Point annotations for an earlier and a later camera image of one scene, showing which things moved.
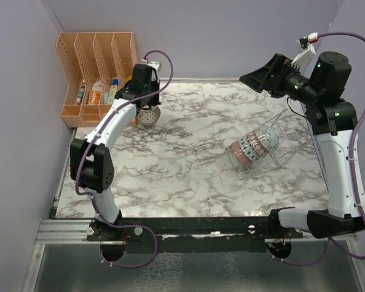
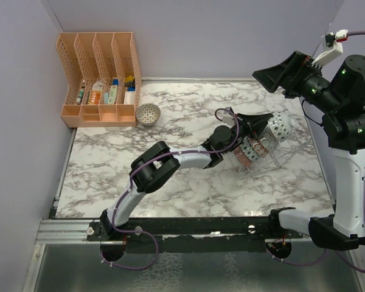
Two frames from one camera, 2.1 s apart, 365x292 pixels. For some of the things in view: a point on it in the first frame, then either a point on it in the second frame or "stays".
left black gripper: (155, 100) -> (253, 125)
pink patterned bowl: (148, 115) stays
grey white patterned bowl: (268, 137) stays
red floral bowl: (242, 156) stays
